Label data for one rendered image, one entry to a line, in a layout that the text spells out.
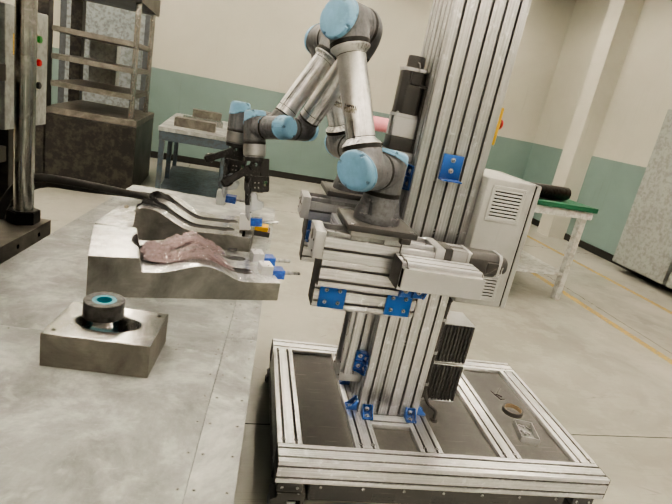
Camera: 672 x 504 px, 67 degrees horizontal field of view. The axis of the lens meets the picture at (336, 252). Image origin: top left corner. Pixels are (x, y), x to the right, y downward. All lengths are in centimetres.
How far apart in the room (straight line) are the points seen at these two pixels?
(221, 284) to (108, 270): 29
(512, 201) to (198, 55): 675
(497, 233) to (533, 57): 779
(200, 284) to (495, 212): 103
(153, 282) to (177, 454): 60
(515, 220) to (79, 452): 150
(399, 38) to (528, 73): 234
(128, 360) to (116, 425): 15
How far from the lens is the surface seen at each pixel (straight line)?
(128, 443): 93
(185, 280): 140
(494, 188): 183
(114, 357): 108
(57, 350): 111
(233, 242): 172
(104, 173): 572
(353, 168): 144
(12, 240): 185
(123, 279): 139
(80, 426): 97
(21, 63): 192
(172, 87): 818
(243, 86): 815
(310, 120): 174
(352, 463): 186
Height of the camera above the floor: 139
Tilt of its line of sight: 17 degrees down
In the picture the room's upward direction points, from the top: 11 degrees clockwise
